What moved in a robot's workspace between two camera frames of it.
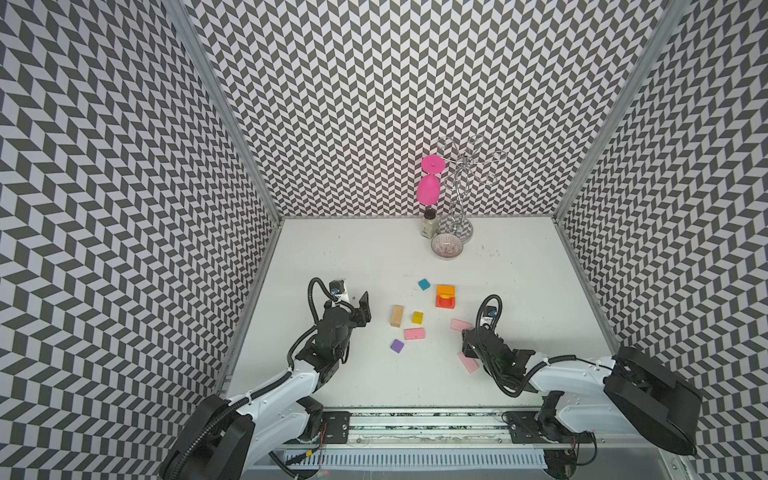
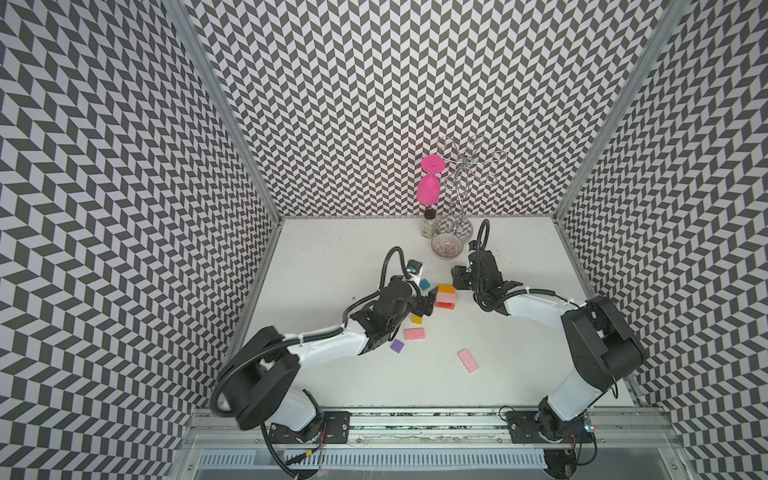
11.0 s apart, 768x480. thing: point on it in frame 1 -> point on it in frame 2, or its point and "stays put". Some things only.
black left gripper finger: (362, 315) -> (425, 304)
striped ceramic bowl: (447, 245) stays put
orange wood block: (445, 290) stays put
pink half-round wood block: (460, 325) -> (446, 297)
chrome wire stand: (462, 163) stays put
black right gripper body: (475, 344) -> (470, 278)
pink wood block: (469, 363) stays put
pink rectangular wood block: (414, 333) stays put
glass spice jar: (429, 224) stays put
